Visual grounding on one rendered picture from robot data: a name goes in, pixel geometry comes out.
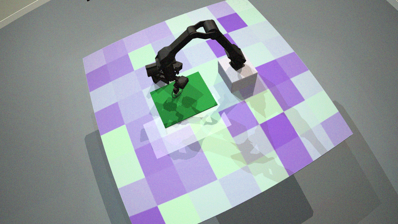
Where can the green circuit board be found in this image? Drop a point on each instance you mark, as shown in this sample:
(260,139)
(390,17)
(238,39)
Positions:
(195,98)

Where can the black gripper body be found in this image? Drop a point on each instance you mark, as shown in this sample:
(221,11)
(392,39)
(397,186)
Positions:
(181,81)

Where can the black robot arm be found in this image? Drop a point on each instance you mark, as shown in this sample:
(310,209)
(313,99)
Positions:
(165,59)

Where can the black cable with plug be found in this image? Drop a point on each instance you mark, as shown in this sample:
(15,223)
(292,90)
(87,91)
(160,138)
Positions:
(175,90)

